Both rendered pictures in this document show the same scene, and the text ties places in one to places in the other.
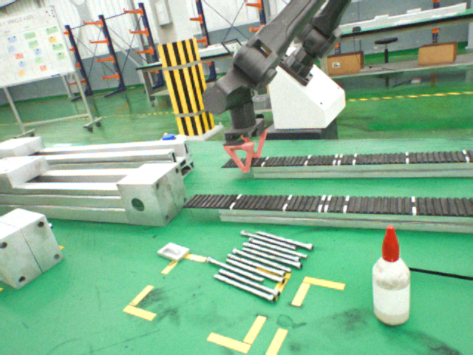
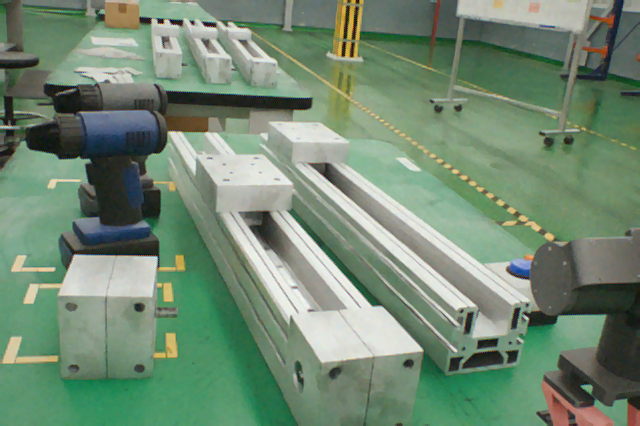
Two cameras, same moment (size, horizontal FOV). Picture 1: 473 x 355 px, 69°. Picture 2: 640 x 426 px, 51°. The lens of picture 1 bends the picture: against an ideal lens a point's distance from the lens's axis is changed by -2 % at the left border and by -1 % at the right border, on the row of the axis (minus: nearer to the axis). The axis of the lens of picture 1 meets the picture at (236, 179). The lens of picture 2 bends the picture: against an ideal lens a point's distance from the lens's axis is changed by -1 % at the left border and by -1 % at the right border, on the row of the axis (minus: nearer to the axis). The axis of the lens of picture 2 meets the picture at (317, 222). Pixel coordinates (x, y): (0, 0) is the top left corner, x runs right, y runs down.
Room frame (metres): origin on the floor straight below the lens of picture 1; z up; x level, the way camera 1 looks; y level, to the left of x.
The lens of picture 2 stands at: (0.21, -0.17, 1.19)
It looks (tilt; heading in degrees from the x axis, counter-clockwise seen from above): 20 degrees down; 41
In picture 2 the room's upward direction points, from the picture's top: 6 degrees clockwise
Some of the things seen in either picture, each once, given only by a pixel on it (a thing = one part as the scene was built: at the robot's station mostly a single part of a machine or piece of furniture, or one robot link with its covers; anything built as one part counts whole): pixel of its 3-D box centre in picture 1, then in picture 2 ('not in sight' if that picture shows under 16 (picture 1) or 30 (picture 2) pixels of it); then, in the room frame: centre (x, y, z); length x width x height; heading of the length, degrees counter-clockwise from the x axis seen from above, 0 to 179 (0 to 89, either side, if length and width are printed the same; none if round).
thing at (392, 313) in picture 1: (390, 273); not in sight; (0.29, -0.14, 0.84); 0.04 x 0.04 x 0.12
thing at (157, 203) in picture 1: (157, 191); (360, 373); (0.68, 0.17, 0.83); 0.12 x 0.09 x 0.10; 153
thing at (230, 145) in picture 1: (244, 151); (591, 421); (0.75, -0.03, 0.85); 0.07 x 0.07 x 0.09; 64
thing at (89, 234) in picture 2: not in sight; (88, 194); (0.65, 0.61, 0.89); 0.20 x 0.08 x 0.22; 166
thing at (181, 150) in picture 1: (73, 164); (352, 216); (1.04, 0.48, 0.82); 0.80 x 0.10 x 0.09; 63
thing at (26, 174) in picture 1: (11, 176); (240, 189); (0.87, 0.57, 0.87); 0.16 x 0.11 x 0.07; 63
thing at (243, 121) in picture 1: (242, 117); (636, 345); (0.78, -0.04, 0.92); 0.10 x 0.07 x 0.07; 154
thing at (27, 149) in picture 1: (15, 152); (305, 148); (1.16, 0.71, 0.87); 0.16 x 0.11 x 0.07; 63
